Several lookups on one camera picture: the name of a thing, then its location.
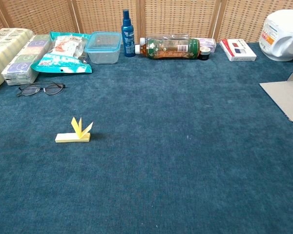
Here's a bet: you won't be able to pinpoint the yellow sticky note pad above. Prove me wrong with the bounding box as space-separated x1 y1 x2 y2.
55 117 94 143

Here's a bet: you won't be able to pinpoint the blue table cloth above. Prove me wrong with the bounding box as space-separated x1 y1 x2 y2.
0 41 293 234

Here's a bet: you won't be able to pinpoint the green label tea bottle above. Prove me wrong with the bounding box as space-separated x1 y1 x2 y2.
134 37 201 60

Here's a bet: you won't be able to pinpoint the clear container blue rim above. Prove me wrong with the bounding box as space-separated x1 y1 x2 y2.
84 31 123 65

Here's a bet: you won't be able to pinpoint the blue spray bottle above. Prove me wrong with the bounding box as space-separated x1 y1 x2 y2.
121 9 136 58

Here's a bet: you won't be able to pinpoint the clear plastic bottle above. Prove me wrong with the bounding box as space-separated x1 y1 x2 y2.
146 33 190 41

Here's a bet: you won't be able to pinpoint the small black jar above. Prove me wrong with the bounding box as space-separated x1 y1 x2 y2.
199 46 211 60

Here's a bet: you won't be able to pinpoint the small purple box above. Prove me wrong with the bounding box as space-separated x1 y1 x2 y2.
197 38 217 53

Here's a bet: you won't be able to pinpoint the teal snack bag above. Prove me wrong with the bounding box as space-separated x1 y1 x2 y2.
30 31 93 74

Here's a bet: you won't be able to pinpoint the wicker folding screen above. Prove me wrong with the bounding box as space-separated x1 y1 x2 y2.
0 0 293 46

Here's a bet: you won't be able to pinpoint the white and red box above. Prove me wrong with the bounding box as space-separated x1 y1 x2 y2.
219 38 257 62

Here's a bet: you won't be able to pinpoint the black eyeglasses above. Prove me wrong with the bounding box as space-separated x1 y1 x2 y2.
16 81 66 98

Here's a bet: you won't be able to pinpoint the pastel tissue pack stack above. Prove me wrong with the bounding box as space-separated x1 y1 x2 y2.
1 34 52 86

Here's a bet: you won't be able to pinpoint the grey board blue spine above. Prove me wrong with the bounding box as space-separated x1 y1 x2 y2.
259 71 293 122

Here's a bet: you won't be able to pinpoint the cream tissue multipack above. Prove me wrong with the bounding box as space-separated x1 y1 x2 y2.
0 27 36 92

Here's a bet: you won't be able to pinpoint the white plastic detergent jug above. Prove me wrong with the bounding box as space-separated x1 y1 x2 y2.
259 9 293 62

